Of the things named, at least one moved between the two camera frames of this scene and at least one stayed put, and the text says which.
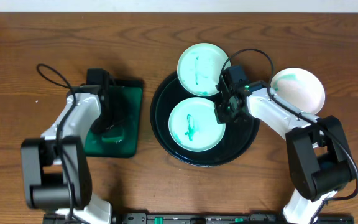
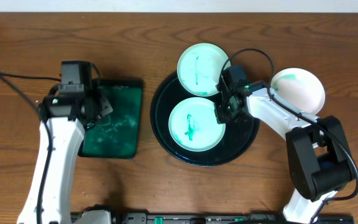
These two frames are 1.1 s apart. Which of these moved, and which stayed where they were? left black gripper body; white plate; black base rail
Moved: left black gripper body
Stayed: black base rail; white plate
